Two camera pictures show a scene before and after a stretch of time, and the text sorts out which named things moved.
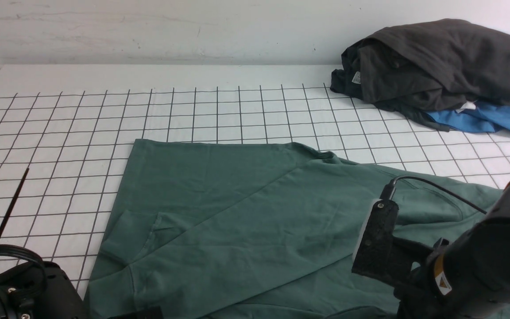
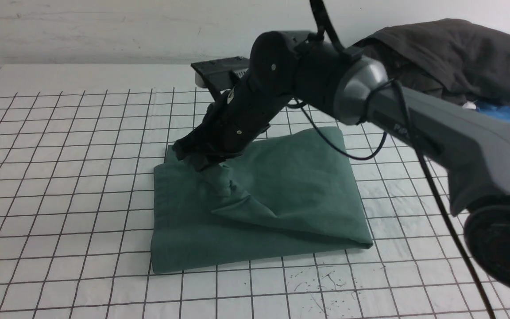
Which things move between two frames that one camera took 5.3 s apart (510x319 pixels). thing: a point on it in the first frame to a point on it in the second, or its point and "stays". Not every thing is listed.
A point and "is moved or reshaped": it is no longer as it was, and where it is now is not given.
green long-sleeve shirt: (242, 230) is moved or reshaped
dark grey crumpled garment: (436, 65) stays
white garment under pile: (469, 105) stays
